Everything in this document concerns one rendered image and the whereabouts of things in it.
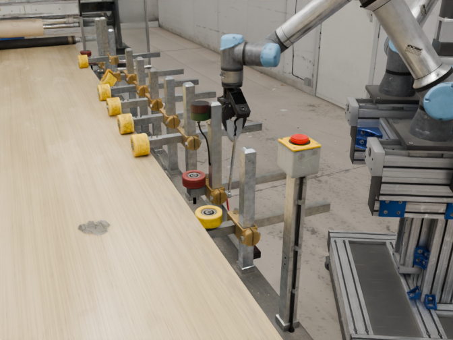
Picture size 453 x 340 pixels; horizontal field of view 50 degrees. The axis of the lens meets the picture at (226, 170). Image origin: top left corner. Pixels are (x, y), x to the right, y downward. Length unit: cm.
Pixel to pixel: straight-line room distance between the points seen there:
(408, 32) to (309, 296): 150
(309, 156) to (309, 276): 167
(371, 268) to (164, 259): 141
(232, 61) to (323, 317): 136
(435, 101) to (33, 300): 117
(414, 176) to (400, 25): 52
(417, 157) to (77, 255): 110
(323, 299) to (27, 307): 169
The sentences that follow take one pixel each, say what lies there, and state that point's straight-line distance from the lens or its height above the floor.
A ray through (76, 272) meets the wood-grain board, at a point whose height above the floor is 90.
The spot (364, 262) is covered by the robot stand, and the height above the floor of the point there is 21.
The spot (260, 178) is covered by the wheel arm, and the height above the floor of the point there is 85.
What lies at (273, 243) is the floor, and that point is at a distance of 292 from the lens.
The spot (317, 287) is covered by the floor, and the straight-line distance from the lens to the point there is 262.
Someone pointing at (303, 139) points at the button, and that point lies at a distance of 105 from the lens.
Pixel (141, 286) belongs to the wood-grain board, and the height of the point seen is 90.
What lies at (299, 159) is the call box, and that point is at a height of 120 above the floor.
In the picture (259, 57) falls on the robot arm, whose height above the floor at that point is 129.
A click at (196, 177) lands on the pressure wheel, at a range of 162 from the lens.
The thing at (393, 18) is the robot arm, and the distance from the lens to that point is 148.
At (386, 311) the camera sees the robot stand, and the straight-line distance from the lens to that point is 223.
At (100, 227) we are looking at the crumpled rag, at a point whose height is 91.
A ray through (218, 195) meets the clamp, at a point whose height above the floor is 86.
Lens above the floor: 161
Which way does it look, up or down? 25 degrees down
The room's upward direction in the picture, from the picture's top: straight up
